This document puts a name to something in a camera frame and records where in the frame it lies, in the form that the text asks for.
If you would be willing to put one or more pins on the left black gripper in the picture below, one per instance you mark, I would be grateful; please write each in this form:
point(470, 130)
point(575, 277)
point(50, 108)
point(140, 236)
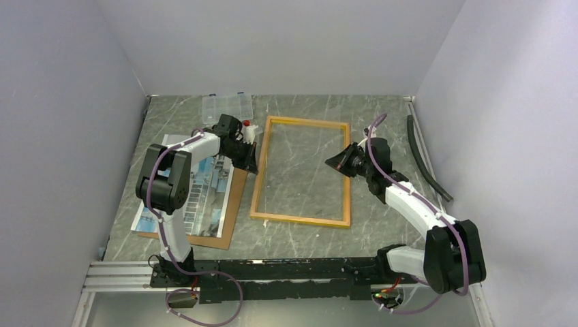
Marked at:
point(251, 163)

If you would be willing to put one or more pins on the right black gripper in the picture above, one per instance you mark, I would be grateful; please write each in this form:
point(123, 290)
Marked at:
point(340, 161)

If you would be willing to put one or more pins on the clear acrylic glazing sheet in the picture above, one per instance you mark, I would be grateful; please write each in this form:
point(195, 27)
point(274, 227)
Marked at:
point(295, 184)

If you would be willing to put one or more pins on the yellow wooden picture frame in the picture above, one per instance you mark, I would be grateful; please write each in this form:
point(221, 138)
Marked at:
point(255, 180)

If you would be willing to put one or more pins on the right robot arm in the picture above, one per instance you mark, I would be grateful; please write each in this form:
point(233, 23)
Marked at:
point(452, 259)

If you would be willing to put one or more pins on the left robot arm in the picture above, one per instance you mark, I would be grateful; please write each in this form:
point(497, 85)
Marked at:
point(163, 182)

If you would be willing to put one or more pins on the building photo print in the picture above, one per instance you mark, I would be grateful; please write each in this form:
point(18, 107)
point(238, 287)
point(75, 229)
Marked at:
point(205, 208)

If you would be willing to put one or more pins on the brown backing board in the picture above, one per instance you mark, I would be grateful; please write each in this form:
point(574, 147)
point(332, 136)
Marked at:
point(233, 204)

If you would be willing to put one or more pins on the clear plastic organizer box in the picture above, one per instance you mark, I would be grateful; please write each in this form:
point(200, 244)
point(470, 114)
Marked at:
point(238, 105)

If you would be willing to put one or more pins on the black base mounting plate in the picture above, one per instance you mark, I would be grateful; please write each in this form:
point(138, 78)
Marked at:
point(219, 281)

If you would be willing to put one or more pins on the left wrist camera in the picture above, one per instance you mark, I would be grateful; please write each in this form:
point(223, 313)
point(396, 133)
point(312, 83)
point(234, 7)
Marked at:
point(250, 131)

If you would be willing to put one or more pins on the aluminium rail frame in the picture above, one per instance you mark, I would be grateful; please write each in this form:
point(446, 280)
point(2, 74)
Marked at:
point(119, 294)

